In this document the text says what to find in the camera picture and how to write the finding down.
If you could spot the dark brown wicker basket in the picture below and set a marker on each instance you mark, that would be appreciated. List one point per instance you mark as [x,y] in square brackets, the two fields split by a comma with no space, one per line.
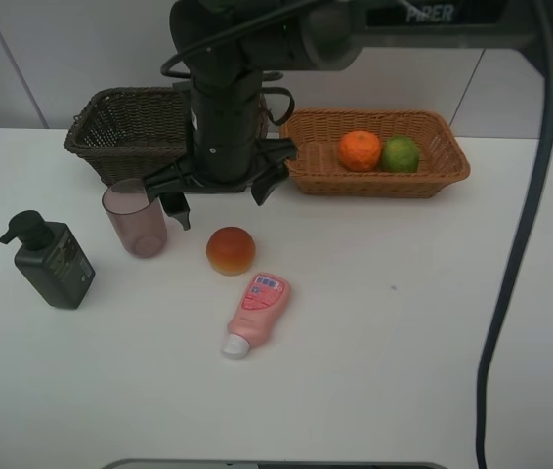
[131,132]

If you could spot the green lime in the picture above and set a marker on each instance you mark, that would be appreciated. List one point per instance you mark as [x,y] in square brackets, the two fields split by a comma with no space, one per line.
[400,155]

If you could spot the dark green pump bottle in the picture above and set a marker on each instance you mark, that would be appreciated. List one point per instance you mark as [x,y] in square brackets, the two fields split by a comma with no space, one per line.
[51,259]

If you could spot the orange mandarin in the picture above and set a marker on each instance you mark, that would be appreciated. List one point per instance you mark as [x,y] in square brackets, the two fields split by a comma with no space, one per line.
[359,151]

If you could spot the red orange round fruit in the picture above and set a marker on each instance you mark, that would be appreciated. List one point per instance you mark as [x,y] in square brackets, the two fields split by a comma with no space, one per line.
[230,251]

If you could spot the light brown wicker basket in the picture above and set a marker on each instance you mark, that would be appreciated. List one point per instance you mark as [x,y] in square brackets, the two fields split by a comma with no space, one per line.
[316,169]

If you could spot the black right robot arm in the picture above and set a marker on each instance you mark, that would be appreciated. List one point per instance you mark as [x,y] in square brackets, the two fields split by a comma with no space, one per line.
[231,47]

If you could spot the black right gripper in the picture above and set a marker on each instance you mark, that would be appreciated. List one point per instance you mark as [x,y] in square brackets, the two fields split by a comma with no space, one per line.
[228,155]

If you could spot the pink lotion bottle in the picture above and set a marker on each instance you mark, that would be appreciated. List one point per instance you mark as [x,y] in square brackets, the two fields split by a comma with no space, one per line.
[263,302]

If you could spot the translucent purple plastic cup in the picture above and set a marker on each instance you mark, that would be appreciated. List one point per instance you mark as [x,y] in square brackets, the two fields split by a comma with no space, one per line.
[137,221]

